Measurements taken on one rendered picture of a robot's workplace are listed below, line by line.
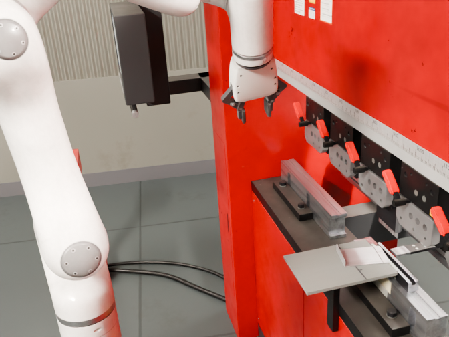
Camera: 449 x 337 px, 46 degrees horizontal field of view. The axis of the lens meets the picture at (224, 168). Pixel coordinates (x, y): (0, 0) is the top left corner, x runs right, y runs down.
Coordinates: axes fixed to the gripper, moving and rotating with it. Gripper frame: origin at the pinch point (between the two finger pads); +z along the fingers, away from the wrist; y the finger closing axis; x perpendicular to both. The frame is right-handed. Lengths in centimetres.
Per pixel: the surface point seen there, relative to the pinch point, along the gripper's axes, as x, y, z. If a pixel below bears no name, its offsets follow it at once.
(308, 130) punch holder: -34, -29, 49
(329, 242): -3, -26, 73
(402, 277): 28, -31, 46
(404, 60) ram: 1.5, -35.5, -5.4
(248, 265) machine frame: -37, -5, 134
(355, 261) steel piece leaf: 18, -23, 49
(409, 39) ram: 0.7, -36.1, -10.5
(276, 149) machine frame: -60, -27, 84
